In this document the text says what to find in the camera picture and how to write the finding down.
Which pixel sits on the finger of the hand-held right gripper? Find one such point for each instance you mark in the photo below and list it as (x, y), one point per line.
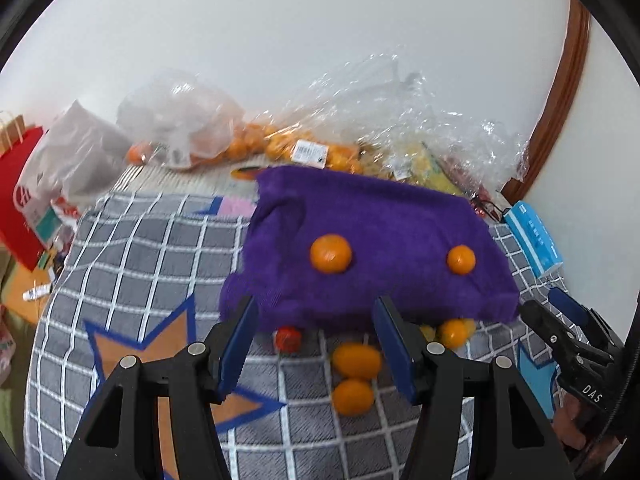
(545, 327)
(567, 305)

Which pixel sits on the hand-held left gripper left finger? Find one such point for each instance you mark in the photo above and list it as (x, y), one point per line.
(235, 345)

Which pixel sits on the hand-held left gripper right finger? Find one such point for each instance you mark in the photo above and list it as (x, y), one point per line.
(395, 350)

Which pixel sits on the oval orange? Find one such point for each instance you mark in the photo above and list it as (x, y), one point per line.
(356, 360)
(353, 396)

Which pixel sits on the red tomato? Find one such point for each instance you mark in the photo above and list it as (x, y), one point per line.
(287, 338)

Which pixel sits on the person's right hand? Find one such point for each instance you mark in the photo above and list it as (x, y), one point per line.
(570, 420)

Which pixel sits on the yellow-green fruit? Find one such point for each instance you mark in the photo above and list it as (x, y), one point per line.
(427, 331)
(470, 326)

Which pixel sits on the round orange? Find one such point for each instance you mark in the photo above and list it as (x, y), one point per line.
(454, 332)

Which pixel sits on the blue tissue box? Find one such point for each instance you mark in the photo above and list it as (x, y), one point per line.
(532, 240)

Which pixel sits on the small smooth orange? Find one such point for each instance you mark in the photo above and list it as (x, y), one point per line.
(460, 259)

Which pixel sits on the large dimpled orange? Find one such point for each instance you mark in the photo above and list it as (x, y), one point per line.
(330, 253)

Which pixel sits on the grey checked blanket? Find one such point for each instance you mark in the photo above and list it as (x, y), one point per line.
(150, 260)

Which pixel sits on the bunch of cherry tomatoes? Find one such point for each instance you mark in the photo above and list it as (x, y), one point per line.
(487, 205)

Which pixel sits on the purple towel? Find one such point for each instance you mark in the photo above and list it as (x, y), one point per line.
(380, 220)

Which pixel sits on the pink paper item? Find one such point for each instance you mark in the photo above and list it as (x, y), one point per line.
(235, 206)

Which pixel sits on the clear bag of oranges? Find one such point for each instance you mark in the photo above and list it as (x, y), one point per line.
(280, 147)

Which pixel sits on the white tube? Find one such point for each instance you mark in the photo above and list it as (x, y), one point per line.
(37, 291)

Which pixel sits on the clear cellophane bag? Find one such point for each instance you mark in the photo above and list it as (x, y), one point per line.
(425, 125)

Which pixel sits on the white plastic bag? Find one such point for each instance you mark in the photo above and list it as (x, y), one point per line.
(180, 110)

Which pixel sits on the grey plastic bag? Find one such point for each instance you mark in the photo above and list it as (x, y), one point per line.
(75, 155)

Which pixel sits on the red paper bag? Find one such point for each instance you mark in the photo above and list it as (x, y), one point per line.
(17, 200)

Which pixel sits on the brown paper bag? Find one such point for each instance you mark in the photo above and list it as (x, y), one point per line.
(10, 127)

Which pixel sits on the wooden door frame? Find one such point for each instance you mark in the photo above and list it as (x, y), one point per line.
(565, 85)

